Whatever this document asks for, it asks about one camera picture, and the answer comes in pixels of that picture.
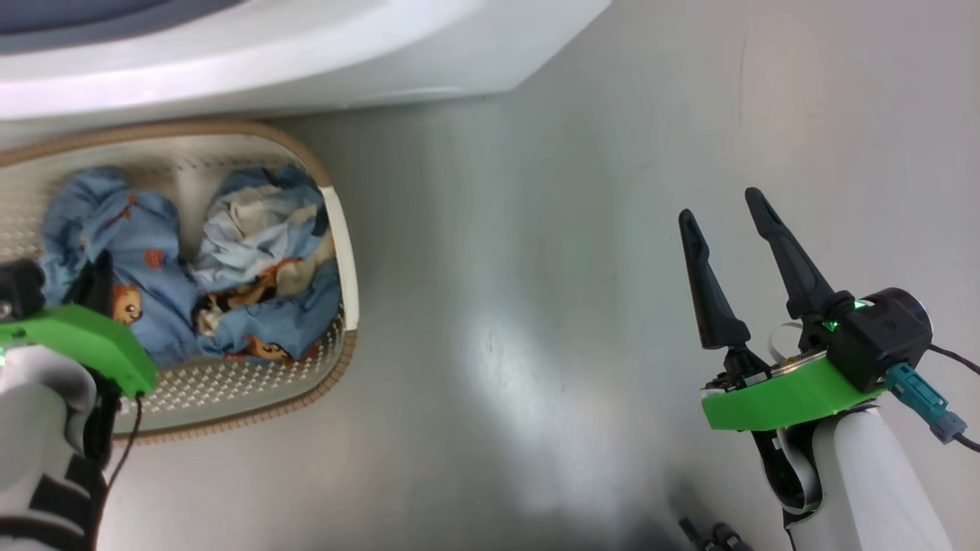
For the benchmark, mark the grey rubber door gasket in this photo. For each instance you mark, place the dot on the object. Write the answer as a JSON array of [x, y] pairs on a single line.
[[92, 19]]

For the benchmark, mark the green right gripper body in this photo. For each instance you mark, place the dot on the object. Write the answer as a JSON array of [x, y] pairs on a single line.
[[781, 394]]

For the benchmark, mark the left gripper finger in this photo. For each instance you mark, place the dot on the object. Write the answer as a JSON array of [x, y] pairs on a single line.
[[96, 287]]

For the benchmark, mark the cream perforated laundry basket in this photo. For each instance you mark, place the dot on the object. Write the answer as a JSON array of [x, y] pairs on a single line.
[[230, 390]]

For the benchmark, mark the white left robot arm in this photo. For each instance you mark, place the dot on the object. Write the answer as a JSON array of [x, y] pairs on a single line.
[[38, 428]]

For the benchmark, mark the pale blue white garment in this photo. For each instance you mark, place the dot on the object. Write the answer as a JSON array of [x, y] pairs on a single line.
[[245, 229]]

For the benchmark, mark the blue bear print garment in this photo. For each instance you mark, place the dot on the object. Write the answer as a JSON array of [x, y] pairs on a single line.
[[298, 321], [92, 222]]

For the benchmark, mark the teal right camera connector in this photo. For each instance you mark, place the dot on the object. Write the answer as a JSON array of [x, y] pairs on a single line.
[[922, 398]]

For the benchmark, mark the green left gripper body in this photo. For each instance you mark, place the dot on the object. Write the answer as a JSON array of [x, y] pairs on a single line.
[[92, 337]]

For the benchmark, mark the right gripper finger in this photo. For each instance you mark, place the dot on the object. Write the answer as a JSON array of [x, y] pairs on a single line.
[[712, 306], [796, 275]]

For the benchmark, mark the cream garment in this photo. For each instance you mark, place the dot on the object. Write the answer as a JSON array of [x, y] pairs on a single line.
[[302, 275]]

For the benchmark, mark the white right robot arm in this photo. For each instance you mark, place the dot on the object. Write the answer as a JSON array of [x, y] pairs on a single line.
[[865, 490]]

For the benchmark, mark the white washing machine body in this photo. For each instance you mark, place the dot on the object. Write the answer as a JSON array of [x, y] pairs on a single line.
[[306, 53]]

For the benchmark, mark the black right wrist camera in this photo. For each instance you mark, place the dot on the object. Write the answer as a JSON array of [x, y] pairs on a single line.
[[880, 337]]

